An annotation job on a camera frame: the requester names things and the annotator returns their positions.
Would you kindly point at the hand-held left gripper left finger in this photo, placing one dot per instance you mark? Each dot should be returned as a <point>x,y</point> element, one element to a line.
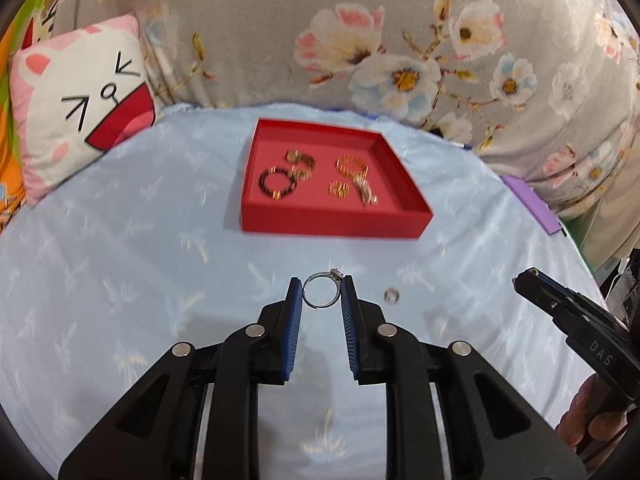
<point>296,325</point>

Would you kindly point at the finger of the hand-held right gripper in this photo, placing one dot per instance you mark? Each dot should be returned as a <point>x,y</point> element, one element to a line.
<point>545,297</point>

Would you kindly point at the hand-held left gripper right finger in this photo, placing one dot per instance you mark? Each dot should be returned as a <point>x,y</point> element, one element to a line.
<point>348,330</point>

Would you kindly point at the red jewelry box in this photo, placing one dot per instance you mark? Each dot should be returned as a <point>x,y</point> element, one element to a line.
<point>325,222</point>

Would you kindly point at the gold leaf bangle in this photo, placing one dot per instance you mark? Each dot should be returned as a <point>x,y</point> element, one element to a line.
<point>344,162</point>

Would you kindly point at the person's right hand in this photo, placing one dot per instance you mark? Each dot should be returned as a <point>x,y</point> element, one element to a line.
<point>582,415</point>

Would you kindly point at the purple flat box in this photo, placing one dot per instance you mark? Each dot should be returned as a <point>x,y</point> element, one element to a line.
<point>530,200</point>

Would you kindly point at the light blue palm bedsheet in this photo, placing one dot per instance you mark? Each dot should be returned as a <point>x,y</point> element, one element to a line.
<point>125,260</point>

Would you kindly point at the grey floral blanket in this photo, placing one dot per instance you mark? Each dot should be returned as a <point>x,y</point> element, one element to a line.
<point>250,35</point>

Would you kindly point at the cat face pillow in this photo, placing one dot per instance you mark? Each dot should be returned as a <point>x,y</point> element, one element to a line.
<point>60,125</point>

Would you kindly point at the colourful cartoon printed cloth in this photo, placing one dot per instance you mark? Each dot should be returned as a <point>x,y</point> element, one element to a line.
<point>10,170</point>

